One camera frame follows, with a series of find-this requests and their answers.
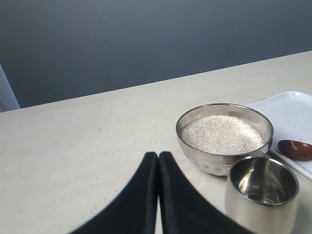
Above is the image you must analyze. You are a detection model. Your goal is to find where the steel bowl of rice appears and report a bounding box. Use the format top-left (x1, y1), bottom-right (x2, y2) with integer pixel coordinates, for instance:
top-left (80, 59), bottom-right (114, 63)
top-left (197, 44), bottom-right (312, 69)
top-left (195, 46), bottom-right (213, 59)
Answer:
top-left (175, 103), bottom-right (273, 176)

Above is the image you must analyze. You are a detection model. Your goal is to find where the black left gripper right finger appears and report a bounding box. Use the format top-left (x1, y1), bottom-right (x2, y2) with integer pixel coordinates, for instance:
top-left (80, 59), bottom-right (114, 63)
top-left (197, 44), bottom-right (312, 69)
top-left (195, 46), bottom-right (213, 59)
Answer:
top-left (159, 152), bottom-right (251, 234)

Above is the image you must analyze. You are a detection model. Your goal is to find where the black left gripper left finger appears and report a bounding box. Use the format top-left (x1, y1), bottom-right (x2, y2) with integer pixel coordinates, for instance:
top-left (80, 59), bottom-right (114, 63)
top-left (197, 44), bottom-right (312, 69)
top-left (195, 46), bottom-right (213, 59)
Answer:
top-left (72, 152), bottom-right (159, 234)

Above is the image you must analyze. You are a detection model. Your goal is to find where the white rectangular plastic tray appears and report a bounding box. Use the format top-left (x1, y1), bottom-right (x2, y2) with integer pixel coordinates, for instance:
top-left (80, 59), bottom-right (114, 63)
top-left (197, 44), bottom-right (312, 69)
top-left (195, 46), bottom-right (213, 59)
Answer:
top-left (248, 91), bottom-right (312, 180)

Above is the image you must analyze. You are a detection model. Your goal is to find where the steel cup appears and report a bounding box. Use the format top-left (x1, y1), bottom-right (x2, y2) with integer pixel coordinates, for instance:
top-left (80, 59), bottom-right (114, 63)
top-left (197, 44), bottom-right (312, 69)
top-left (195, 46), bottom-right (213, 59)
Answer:
top-left (225, 156), bottom-right (299, 234)

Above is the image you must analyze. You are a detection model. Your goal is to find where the dark red wooden spoon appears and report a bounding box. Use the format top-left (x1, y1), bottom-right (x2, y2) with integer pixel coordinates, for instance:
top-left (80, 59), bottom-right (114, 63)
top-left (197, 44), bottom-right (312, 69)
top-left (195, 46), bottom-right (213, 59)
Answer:
top-left (277, 140), bottom-right (312, 161)

